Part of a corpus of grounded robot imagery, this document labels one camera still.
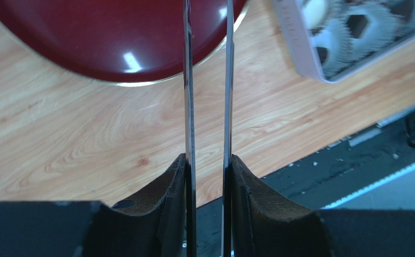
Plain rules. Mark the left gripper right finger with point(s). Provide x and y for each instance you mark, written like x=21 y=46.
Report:
x=266 y=223

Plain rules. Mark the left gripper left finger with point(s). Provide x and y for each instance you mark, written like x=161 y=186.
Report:
x=149 y=222

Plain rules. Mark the metal tongs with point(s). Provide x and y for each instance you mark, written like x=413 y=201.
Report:
x=208 y=98

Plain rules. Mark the dark red round plate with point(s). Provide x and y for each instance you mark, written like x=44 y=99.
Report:
x=123 y=43

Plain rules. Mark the pink square tin box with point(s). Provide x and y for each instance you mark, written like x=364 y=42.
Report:
x=391 y=26

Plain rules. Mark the white oval chocolate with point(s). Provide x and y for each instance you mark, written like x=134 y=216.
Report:
x=314 y=12

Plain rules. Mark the brown rectangular chocolate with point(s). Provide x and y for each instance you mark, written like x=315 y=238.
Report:
x=357 y=24

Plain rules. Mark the ridged dark square chocolate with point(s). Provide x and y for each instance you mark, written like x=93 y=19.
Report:
x=323 y=54

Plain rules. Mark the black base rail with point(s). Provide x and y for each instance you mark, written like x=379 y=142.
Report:
x=364 y=171

